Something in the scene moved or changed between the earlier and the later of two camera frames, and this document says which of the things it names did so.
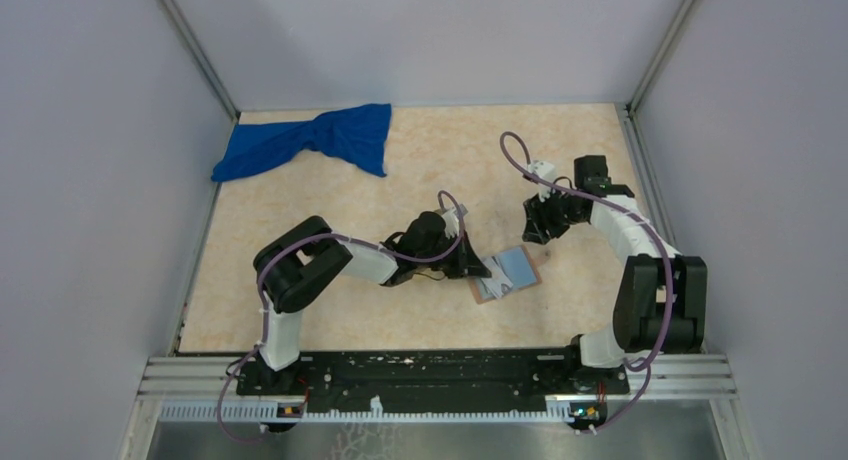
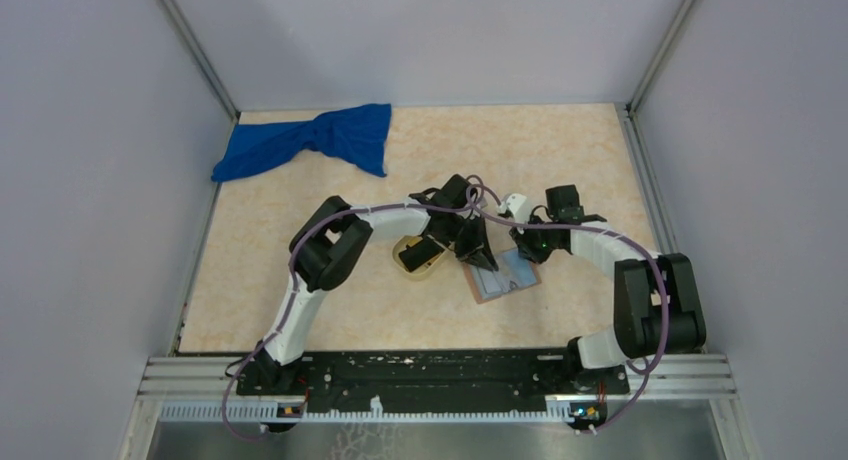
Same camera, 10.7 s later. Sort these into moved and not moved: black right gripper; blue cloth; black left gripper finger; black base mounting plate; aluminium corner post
Moved: black right gripper; black left gripper finger
Not moved: black base mounting plate; blue cloth; aluminium corner post
